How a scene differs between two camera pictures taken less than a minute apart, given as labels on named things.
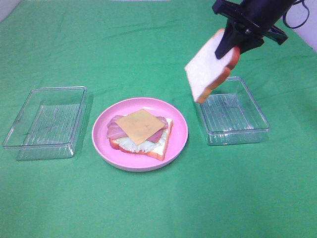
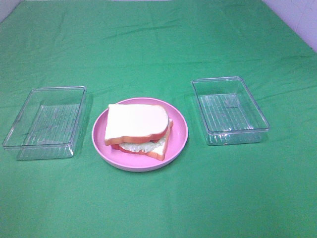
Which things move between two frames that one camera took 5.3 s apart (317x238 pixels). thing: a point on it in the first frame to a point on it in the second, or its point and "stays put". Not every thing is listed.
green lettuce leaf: x=146 y=145 stays put
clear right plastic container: x=230 y=114 stays put
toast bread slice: x=205 y=72 to x=134 y=123
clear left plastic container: x=48 y=124 stays put
